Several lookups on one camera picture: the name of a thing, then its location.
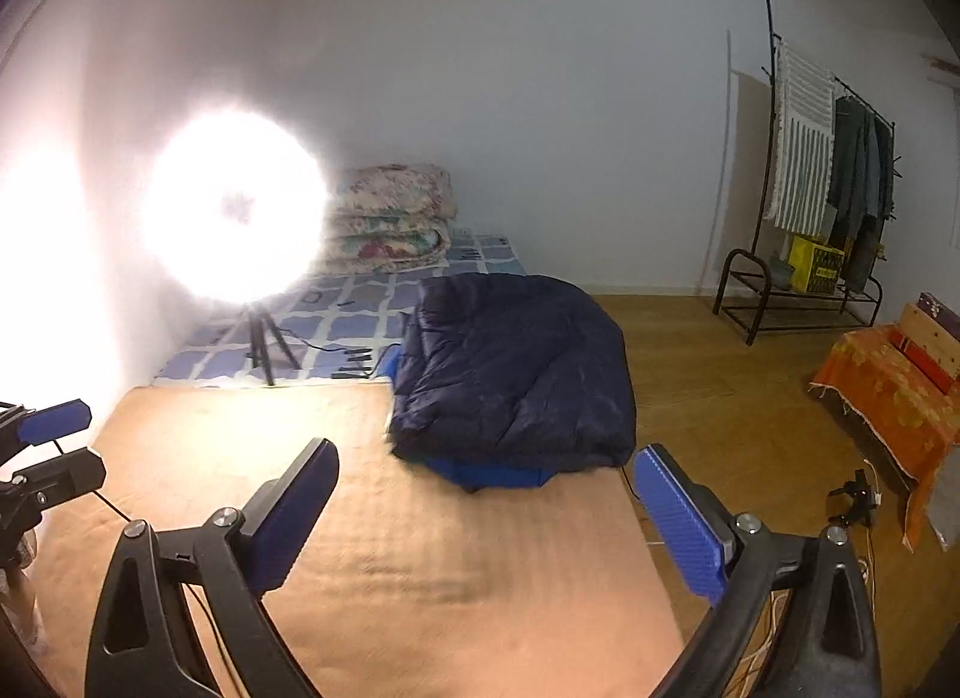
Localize yellow box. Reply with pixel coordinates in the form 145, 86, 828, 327
787, 233, 847, 296

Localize light wooden board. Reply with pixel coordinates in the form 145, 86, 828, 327
898, 300, 960, 377

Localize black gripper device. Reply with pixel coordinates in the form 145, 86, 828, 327
826, 469, 882, 528

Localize bright ring light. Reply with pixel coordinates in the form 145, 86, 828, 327
146, 106, 331, 302

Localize black metal clothes rack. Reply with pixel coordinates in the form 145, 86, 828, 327
712, 0, 901, 347

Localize black light tripod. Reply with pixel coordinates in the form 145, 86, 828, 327
244, 300, 305, 388

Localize red box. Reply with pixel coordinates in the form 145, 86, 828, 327
889, 339, 955, 395

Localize orange patterned cloth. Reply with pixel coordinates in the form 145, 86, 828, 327
808, 323, 960, 553

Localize dark hanging clothes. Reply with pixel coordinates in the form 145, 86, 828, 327
825, 94, 899, 294

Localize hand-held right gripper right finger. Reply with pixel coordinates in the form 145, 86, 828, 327
634, 443, 882, 698

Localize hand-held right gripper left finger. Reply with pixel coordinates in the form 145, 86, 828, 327
85, 437, 341, 698

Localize navy quilted jacket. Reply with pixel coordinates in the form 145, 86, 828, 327
386, 272, 638, 478

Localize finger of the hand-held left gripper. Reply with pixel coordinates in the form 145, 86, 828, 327
13, 449, 106, 512
0, 400, 92, 459

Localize white striped towel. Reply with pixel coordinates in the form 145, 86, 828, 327
765, 40, 837, 238

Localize tan blanket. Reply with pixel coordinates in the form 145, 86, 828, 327
30, 383, 691, 698

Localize blue checked bed sheet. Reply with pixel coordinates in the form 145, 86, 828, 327
154, 233, 526, 390

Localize folded floral quilt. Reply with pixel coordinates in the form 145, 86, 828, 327
321, 214, 452, 275
334, 163, 457, 221

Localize white cables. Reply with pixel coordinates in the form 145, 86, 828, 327
739, 458, 882, 698

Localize blue and white fleece jacket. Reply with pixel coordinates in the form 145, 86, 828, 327
379, 345, 571, 495

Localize beige leaning board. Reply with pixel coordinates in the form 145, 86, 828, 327
729, 68, 775, 260

